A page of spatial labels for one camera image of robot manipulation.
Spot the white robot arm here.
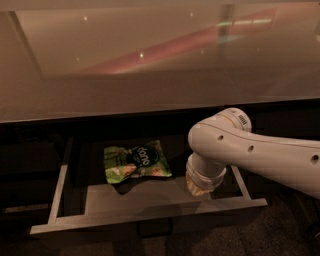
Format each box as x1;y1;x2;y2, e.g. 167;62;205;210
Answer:
186;108;320;199

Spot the dark drawer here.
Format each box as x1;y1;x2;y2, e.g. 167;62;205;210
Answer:
0;142;60;175
30;135;267;239
0;204;51;232
0;178;57;207

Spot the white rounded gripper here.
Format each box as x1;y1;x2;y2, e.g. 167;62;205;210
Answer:
186;158;226;196

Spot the green snack bag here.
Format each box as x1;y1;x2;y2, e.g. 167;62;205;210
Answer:
103;140;172;184

